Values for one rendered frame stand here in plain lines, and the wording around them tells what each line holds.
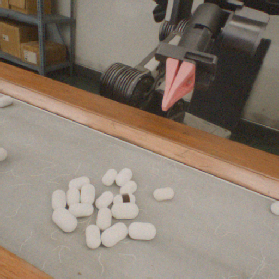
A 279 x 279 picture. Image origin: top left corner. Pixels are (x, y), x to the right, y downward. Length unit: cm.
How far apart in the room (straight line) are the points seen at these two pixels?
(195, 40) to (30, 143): 34
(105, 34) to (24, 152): 240
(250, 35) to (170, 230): 33
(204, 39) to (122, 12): 225
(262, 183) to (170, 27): 63
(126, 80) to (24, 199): 47
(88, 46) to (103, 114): 242
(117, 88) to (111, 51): 205
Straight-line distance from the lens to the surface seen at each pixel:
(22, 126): 59
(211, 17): 53
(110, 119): 58
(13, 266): 32
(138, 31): 265
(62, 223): 36
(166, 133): 56
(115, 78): 80
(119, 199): 39
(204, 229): 41
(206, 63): 47
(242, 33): 52
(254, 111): 246
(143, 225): 36
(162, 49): 47
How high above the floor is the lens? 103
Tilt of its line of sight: 31 degrees down
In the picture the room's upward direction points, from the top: 10 degrees clockwise
